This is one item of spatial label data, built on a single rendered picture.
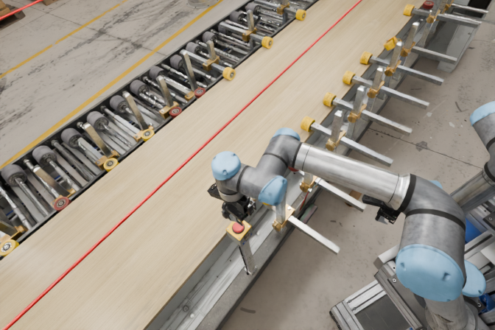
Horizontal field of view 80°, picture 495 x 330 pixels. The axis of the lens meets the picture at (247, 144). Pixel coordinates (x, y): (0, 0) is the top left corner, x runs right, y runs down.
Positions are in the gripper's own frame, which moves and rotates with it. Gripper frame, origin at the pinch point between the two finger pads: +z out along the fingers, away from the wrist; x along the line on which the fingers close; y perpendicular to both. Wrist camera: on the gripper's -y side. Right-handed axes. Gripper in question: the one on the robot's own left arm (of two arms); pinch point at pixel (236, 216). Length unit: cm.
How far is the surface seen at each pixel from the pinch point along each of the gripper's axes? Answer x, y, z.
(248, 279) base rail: -5, 3, 60
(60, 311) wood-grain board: -68, -48, 40
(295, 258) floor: 37, 4, 130
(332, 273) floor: 45, 31, 130
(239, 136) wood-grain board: 51, -48, 40
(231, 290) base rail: -14, -1, 60
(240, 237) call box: -2.8, 3.3, 8.2
